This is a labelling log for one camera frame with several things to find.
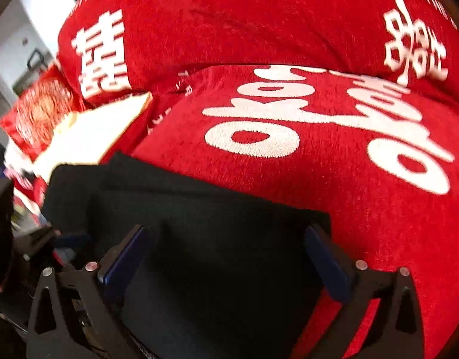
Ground red printed sofa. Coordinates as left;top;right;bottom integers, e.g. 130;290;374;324
33;0;459;359

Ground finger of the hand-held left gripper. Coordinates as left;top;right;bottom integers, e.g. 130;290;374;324
13;226;92;263

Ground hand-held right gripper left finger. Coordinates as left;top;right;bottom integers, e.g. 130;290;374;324
26;225;151;359

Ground black pants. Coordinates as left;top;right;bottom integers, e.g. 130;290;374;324
41;151;333;359

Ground cream folded cloth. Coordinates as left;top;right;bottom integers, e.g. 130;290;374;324
32;92;154;185

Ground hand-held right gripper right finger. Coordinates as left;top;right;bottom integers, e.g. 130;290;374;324
303;223;427;359

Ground red gold patterned pillow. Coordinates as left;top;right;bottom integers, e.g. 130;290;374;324
0;64;87;162

